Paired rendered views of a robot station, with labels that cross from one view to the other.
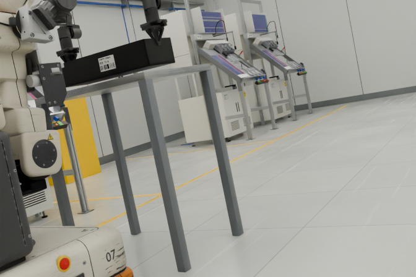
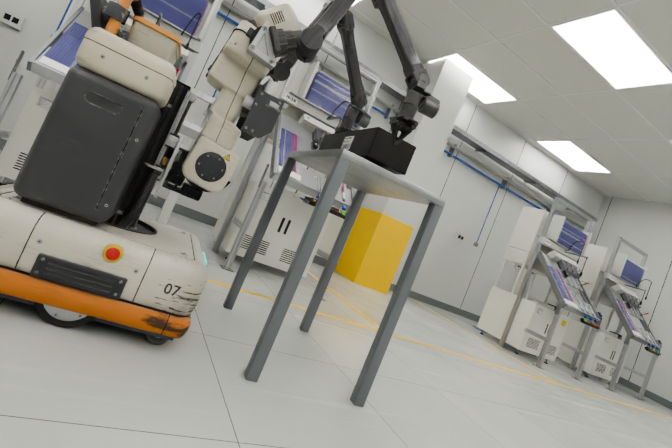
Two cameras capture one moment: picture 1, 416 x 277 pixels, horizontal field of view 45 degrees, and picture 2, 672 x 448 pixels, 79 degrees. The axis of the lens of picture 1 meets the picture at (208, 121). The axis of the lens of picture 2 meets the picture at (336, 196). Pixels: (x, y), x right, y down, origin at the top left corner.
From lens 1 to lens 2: 100 cm
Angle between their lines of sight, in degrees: 33
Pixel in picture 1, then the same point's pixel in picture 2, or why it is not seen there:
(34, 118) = (223, 131)
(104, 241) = (175, 270)
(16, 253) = (80, 209)
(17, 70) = (242, 86)
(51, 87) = (257, 116)
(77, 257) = (131, 259)
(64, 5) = (303, 41)
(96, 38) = (459, 196)
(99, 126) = not seen: hidden behind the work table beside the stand
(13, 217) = (103, 177)
